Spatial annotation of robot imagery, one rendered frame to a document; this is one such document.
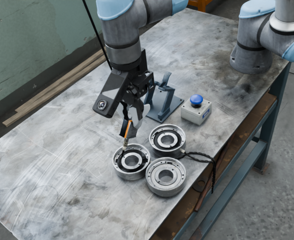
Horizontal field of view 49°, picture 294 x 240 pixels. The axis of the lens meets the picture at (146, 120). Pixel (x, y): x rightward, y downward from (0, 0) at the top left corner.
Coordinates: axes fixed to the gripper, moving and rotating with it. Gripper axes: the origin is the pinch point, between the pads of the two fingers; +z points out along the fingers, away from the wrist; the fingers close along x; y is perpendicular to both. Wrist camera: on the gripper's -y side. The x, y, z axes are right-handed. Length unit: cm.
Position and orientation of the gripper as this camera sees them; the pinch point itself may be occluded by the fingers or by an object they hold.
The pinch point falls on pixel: (130, 124)
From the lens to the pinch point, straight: 85.6
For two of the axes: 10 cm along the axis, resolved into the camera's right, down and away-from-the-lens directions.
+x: -7.8, -3.8, 4.9
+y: 6.1, -6.0, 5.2
